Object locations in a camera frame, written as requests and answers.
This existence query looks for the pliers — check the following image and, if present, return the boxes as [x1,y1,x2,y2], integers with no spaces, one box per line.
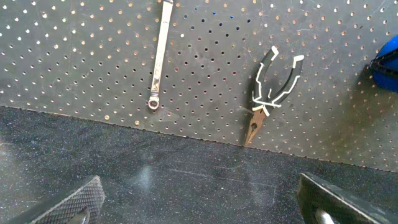
[242,45,305,147]

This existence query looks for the wrench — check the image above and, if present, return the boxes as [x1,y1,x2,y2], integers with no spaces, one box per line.
[147,0,175,111]

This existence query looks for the black pegboard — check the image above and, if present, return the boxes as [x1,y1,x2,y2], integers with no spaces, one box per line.
[0,0,398,174]

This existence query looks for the roll of blue tape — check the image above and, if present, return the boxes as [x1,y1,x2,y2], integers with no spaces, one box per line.
[371,34,398,93]

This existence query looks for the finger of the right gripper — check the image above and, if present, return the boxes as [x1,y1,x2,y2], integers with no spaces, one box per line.
[368,49,398,79]

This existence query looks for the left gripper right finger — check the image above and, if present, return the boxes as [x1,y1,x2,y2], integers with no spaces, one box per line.
[295,172,398,224]

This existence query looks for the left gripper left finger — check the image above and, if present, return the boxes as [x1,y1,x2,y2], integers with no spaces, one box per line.
[6,174,106,224]

